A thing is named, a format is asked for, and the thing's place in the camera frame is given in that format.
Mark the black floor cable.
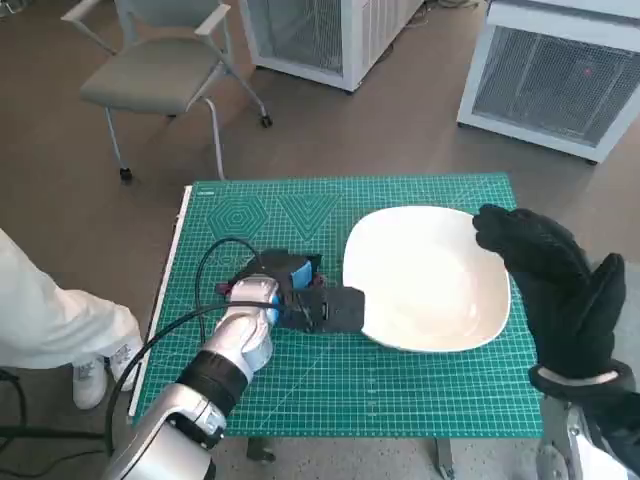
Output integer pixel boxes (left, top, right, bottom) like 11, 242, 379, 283
0, 367, 109, 480

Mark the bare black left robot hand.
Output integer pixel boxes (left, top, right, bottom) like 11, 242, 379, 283
277, 253, 370, 335

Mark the white square plate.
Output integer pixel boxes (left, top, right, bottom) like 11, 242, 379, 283
342, 205, 512, 354

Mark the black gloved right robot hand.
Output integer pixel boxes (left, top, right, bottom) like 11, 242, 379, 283
472, 203, 628, 380

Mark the green cutting mat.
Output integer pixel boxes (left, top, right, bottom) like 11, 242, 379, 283
130, 172, 545, 441

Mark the grey chair with armrests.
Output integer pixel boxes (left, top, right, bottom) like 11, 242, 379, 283
60, 0, 274, 184

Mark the white mesh cabinet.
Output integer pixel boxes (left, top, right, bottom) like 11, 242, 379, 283
237, 0, 426, 94
455, 0, 640, 166

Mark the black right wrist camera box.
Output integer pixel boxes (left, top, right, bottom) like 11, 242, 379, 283
584, 382, 640, 471

